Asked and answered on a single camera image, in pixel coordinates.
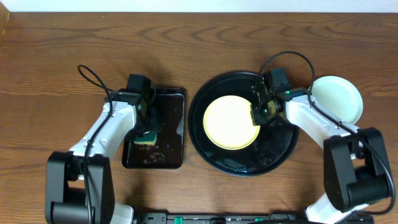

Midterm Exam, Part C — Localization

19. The green yellow sponge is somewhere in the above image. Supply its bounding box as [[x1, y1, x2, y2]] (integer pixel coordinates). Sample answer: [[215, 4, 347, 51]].
[[134, 133, 157, 146]]

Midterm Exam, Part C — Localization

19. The black rectangular water tray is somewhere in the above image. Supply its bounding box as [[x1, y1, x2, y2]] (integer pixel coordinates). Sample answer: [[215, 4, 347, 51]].
[[122, 88, 185, 169]]

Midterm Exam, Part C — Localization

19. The black cable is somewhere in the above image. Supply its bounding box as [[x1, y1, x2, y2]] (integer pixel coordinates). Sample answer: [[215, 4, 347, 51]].
[[254, 50, 396, 218], [77, 64, 114, 224]]

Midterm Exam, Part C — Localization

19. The black round tray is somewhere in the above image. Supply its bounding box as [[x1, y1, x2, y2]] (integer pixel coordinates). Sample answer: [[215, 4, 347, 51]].
[[188, 71, 299, 176]]

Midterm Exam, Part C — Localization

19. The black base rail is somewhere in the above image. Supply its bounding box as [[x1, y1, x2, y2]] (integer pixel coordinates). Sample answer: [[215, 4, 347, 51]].
[[136, 208, 375, 224]]

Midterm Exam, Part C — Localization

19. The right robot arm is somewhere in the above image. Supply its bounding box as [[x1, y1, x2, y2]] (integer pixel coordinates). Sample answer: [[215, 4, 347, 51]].
[[251, 68, 396, 223]]

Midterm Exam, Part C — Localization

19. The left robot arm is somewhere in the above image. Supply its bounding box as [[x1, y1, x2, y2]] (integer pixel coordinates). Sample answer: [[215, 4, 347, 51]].
[[45, 74, 156, 223]]

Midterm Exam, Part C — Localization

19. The right black cable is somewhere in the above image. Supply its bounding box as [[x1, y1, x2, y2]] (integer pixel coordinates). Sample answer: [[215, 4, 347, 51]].
[[254, 50, 396, 218]]

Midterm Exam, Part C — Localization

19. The left black cable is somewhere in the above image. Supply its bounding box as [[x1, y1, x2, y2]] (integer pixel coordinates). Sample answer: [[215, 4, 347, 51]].
[[77, 64, 114, 224]]

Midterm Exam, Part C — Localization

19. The light blue plate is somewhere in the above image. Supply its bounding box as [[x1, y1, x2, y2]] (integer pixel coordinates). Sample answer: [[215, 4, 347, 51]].
[[312, 76, 363, 124]]

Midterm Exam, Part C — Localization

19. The yellow plate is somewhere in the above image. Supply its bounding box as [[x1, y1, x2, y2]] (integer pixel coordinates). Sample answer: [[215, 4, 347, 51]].
[[203, 95, 261, 151]]

